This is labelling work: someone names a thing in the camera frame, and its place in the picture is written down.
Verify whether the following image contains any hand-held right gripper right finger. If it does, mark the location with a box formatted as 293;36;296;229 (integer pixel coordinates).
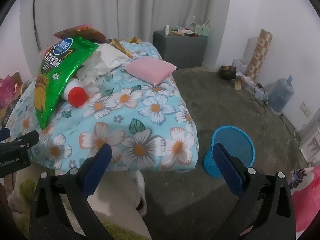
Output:
212;142;297;240

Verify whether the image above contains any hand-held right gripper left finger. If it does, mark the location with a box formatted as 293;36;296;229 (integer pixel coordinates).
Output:
29;143;114;240

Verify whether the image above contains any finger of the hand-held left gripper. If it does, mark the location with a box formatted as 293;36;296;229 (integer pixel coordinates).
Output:
11;130;40;149
0;127;11;142

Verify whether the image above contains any blue mesh wastebasket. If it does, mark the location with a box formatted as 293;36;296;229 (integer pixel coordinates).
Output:
203;126;255;178

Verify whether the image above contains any green chip bag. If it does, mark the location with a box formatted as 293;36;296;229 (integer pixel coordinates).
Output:
34;36;99;130

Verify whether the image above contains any white bottle with red cap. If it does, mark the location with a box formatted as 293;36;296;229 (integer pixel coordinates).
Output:
64;77;88;108

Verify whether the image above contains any clear plastic wrapper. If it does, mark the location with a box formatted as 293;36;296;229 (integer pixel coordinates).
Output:
75;55;118;93

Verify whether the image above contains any pink soft pouch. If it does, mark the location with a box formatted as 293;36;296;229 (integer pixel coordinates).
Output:
124;56;177;85

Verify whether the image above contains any white tissue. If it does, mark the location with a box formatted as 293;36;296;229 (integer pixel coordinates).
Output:
96;44;132;68

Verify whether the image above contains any pink orange snack packet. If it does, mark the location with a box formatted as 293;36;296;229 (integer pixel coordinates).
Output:
53;24;108;45

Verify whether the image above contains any brown striped snack wrapper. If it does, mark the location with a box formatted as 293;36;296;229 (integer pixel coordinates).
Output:
110;38;134;58

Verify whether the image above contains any green shaggy mat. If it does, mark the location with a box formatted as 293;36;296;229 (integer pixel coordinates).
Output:
7;177;150;240

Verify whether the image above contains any person's white trouser leg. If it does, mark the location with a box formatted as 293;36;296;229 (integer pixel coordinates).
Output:
85;170;152;240

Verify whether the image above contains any white shoe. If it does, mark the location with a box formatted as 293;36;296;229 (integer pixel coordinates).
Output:
130;171;148;217

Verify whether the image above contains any brown cardboard piece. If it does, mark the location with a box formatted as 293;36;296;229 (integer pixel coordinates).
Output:
7;71;24;98

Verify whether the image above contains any blue floral blanket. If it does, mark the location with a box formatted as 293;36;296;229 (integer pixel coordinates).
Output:
5;40;199;173

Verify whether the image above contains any pink printed blanket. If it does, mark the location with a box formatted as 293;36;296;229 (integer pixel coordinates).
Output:
290;166;320;233

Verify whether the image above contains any white water dispenser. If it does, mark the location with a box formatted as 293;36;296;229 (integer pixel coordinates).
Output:
299;124;320;160

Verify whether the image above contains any blue water jug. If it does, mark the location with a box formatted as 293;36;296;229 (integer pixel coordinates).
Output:
269;75;295;113

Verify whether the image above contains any dark cardboard box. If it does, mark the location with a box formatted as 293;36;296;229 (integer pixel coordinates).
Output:
219;65;237;80

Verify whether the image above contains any white plastic bag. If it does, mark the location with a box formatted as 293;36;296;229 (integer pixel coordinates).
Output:
232;59;258;90

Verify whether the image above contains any white board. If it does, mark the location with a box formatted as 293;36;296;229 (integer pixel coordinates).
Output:
246;36;260;65

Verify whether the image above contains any grey cabinet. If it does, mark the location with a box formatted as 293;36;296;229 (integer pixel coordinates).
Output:
153;30;208;70

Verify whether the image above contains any green desk organizer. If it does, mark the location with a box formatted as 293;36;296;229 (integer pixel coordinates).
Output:
195;22;210;37

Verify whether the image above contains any grey curtain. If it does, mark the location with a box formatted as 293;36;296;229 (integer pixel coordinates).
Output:
20;0;233;85

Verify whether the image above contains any black power cable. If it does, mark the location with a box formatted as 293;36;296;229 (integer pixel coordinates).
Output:
250;82;300;143

